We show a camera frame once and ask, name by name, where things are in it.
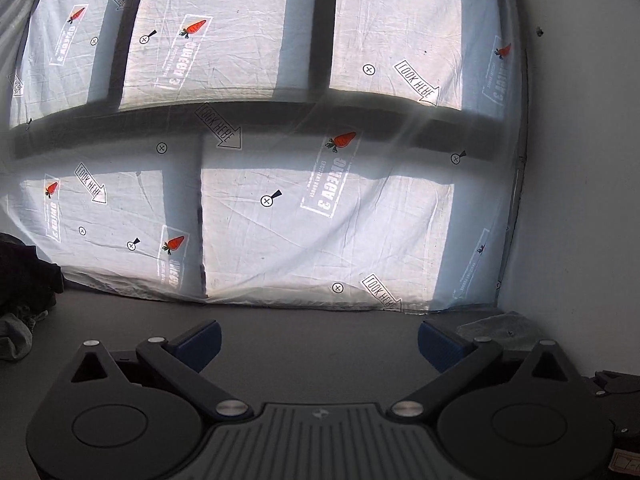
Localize grey sweatpants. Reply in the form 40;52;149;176
456;312;547;351

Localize light grey garment in pile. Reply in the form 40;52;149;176
0;309;49;362

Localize dark grey garment on pile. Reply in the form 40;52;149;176
1;233;64;316

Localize white printed plastic curtain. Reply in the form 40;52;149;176
1;0;524;312

